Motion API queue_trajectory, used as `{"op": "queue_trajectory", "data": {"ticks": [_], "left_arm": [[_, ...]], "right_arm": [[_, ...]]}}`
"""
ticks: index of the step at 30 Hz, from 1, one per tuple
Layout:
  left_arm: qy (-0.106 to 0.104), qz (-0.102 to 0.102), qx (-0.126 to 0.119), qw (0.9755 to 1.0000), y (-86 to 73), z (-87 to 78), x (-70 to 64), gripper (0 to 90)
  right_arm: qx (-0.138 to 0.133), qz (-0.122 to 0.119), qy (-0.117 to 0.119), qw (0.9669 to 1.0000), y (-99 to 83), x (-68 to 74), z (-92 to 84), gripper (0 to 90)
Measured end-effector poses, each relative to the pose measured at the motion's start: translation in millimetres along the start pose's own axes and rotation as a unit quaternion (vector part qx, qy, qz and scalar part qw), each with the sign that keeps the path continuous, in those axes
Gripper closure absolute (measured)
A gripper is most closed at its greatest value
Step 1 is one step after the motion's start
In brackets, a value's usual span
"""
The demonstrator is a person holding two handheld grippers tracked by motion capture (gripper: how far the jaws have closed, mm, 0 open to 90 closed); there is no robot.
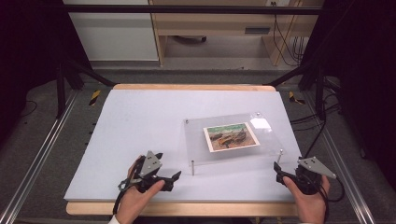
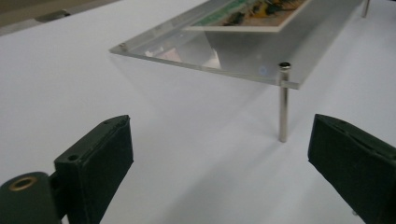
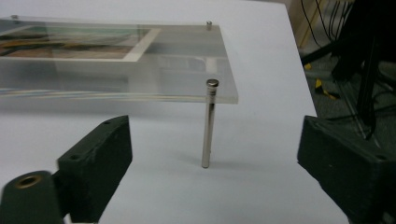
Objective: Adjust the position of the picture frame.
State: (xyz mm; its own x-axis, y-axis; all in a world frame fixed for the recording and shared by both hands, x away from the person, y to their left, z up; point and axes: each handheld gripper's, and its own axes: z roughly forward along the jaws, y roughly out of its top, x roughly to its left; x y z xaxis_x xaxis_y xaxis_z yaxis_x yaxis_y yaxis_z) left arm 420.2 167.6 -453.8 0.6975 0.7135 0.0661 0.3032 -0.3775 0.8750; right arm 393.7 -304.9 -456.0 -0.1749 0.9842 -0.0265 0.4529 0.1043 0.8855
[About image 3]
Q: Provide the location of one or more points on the boat painting print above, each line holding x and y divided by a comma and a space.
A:
77, 46

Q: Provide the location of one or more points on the black metal stand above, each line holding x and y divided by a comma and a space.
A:
367, 93

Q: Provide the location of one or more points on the white table board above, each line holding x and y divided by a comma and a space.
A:
264, 62

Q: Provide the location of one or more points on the clear acrylic photo frame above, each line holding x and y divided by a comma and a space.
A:
180, 62

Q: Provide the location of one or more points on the long metal frame pin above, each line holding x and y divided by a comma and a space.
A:
209, 130

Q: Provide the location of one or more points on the dark curtain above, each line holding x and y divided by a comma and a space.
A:
373, 21

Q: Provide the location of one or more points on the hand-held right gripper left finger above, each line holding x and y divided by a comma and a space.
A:
93, 168

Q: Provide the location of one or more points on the short metal frame screw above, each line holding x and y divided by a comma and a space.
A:
209, 25

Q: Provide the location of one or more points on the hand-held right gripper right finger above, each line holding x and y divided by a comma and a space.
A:
345, 168

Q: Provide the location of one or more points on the yellow black floor tape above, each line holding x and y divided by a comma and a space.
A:
325, 90

